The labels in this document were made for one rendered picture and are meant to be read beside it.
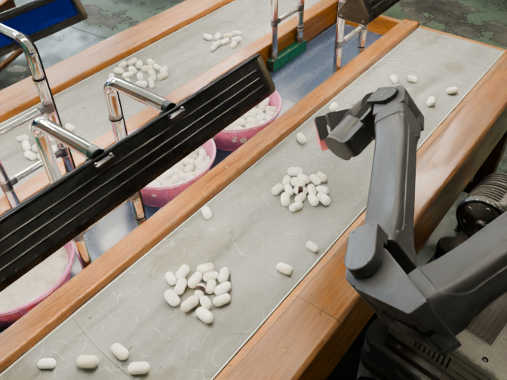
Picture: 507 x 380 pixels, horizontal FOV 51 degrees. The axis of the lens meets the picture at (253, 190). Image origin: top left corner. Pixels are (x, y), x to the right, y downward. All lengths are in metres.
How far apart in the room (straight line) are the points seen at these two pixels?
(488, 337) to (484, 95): 0.67
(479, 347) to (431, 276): 0.83
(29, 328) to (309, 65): 1.25
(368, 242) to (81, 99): 1.21
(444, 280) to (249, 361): 0.47
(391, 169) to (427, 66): 1.06
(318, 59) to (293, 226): 0.88
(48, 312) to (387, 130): 0.69
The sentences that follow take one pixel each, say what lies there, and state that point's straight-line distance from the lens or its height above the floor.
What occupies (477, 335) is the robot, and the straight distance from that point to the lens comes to 1.41.
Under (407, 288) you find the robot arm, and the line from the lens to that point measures 0.57.
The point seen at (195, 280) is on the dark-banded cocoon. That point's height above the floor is 0.76.
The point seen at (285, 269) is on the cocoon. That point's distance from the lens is 1.07.
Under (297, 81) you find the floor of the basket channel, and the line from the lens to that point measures 1.78.
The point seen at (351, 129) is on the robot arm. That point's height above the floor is 1.05.
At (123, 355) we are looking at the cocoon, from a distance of 1.00.
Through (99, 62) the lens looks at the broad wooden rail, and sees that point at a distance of 1.80.
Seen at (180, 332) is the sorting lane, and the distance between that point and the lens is 1.02.
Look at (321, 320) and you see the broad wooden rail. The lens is 1.00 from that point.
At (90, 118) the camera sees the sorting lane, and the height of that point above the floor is 0.74.
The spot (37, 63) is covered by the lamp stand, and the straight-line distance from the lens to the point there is 1.18.
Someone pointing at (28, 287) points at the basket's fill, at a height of 0.73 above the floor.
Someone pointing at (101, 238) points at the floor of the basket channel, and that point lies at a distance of 1.30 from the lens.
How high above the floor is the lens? 1.59
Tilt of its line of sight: 42 degrees down
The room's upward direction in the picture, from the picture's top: 2 degrees counter-clockwise
